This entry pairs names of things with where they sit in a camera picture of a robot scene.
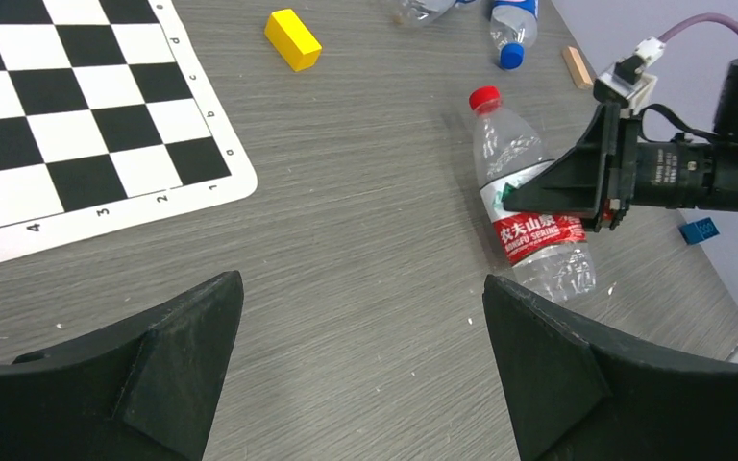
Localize black white chessboard mat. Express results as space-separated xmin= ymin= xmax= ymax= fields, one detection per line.
xmin=0 ymin=1 xmax=258 ymax=263

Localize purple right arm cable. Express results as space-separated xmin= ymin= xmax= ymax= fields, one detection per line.
xmin=657 ymin=12 xmax=738 ymax=57

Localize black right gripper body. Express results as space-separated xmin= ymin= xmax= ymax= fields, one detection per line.
xmin=595 ymin=103 xmax=720 ymax=231

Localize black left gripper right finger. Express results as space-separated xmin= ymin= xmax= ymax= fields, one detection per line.
xmin=482 ymin=275 xmax=738 ymax=460

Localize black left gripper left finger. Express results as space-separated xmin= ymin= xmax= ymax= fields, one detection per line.
xmin=0 ymin=271 xmax=243 ymax=460

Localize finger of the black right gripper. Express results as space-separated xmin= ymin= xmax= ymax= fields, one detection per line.
xmin=503 ymin=105 xmax=606 ymax=215

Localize clear bottle blue label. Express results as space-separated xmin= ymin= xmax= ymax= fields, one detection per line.
xmin=384 ymin=0 xmax=468 ymax=27

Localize clear bottle red label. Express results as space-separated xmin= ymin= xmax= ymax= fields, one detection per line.
xmin=473 ymin=102 xmax=597 ymax=303

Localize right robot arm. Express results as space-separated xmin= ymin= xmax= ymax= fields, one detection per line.
xmin=503 ymin=57 xmax=738 ymax=231

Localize tan wooden block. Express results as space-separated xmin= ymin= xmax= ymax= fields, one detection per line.
xmin=561 ymin=46 xmax=594 ymax=89

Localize red bottle cap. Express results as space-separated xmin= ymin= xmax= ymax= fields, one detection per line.
xmin=468 ymin=85 xmax=503 ymax=114

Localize blue lego brick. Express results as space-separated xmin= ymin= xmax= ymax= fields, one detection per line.
xmin=678 ymin=217 xmax=720 ymax=245

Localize yellow wooden block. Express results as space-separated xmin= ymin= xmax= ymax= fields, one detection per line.
xmin=264 ymin=9 xmax=323 ymax=72

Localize pepsi bottle blue cap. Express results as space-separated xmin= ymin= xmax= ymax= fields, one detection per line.
xmin=490 ymin=0 xmax=539 ymax=70

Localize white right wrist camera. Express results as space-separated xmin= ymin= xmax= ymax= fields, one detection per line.
xmin=593 ymin=36 xmax=666 ymax=112

